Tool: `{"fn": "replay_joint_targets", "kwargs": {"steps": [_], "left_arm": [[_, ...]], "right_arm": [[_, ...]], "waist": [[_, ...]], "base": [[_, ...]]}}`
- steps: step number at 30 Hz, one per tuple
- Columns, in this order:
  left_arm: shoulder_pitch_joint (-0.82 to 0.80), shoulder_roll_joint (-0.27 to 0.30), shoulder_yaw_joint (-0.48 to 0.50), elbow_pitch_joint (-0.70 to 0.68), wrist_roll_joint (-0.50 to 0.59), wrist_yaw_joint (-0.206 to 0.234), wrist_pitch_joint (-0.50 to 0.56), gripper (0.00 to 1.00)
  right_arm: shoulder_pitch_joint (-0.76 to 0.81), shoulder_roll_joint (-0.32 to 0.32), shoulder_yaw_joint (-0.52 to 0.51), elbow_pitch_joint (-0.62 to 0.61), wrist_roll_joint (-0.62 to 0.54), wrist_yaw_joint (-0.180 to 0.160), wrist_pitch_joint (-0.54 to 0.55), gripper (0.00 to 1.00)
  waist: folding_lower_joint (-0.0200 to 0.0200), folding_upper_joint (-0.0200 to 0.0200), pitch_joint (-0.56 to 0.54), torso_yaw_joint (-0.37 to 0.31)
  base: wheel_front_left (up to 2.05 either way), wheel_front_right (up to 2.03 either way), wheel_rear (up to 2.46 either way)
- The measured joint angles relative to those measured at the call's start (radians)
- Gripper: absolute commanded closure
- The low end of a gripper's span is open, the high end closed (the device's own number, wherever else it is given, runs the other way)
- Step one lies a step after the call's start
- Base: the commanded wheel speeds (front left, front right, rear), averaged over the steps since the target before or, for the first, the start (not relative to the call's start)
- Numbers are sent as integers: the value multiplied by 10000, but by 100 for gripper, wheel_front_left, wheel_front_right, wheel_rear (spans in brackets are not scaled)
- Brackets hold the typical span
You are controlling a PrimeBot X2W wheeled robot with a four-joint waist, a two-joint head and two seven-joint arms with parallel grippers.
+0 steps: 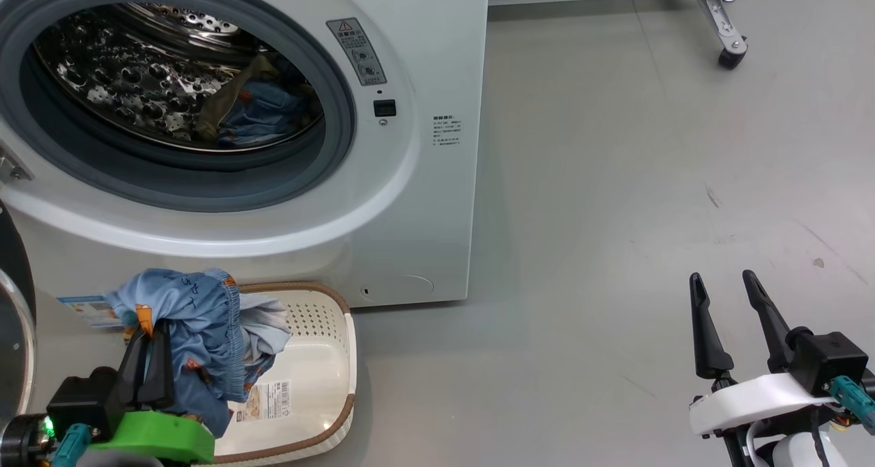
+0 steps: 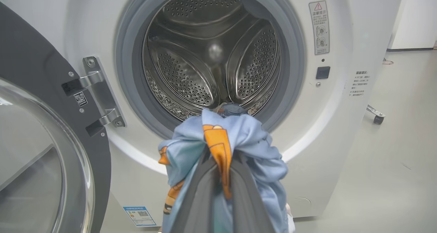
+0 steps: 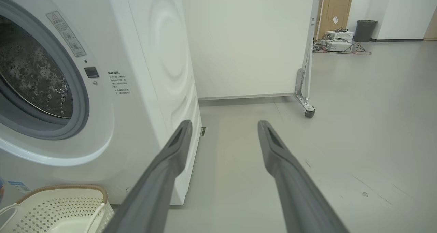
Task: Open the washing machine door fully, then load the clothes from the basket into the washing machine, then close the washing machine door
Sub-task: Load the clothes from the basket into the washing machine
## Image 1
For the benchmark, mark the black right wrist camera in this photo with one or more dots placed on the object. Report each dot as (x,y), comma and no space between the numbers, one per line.
(827,357)

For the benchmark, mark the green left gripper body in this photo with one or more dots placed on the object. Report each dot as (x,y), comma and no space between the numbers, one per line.
(157,439)

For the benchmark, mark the printed basket label sticker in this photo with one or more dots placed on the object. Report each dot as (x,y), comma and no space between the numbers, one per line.
(263,400)

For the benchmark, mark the white front-load washing machine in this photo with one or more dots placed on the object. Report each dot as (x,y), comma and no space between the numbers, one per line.
(424,214)

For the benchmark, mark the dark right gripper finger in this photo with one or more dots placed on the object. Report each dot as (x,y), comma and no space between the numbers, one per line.
(707,337)
(771,330)

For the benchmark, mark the cream shirt with cartoon print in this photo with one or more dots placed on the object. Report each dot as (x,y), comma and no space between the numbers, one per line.
(225,101)

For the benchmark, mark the black text sticker on washer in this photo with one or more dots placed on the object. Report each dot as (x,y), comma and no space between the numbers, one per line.
(447,130)

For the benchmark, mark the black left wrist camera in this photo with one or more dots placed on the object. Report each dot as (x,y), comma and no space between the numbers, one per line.
(82,398)

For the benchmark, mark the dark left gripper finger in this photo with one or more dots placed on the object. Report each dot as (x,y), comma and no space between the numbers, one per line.
(162,371)
(131,378)

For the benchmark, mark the round black glass washer door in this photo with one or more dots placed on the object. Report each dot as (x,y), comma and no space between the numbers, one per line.
(12,316)

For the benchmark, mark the blue energy label sticker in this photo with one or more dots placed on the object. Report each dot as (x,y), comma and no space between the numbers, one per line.
(92,310)

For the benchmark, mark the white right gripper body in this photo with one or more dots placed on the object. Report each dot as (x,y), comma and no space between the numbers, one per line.
(752,398)

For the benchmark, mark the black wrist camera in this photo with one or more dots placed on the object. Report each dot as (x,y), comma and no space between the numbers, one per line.
(827,357)
(82,398)

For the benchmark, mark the white perforated basket brown rim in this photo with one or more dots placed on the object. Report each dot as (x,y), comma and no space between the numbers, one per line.
(321,357)

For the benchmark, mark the grey warning sticker on washer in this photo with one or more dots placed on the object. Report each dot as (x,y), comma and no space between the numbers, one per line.
(357,51)

